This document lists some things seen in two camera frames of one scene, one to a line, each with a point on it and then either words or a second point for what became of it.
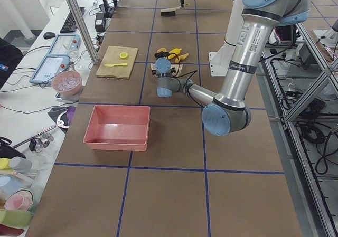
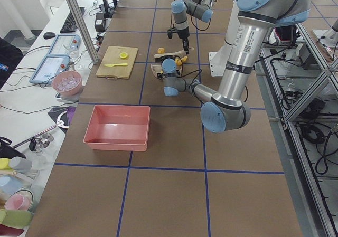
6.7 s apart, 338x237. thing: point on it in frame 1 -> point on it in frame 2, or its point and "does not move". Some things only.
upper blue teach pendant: x=64 y=44 does not move
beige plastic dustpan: x=178 y=67 does not move
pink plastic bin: x=118 y=128 does not move
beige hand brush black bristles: x=170 y=11 -> x=177 y=54
